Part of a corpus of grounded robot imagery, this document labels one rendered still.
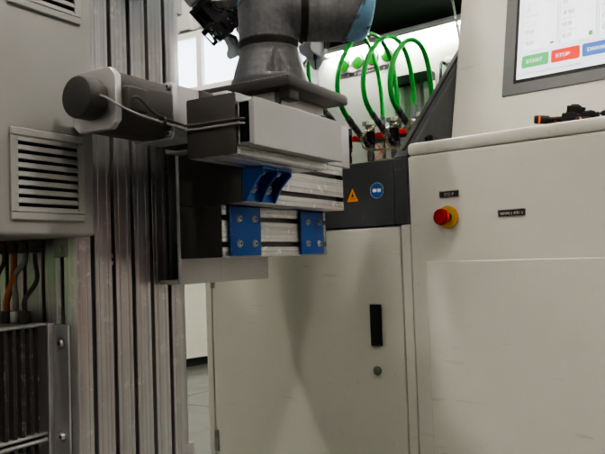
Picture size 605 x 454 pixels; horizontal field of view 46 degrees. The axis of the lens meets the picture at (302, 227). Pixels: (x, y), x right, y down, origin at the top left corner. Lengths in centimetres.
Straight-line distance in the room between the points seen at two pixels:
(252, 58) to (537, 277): 74
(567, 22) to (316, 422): 118
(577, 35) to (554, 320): 71
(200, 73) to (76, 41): 647
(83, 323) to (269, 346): 89
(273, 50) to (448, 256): 62
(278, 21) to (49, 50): 46
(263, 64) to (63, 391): 67
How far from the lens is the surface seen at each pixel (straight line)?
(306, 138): 114
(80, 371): 119
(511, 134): 161
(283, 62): 137
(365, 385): 181
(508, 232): 160
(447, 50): 234
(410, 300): 171
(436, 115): 187
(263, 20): 140
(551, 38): 193
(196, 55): 770
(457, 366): 167
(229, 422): 214
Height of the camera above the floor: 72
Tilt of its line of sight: 2 degrees up
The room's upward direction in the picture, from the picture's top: 2 degrees counter-clockwise
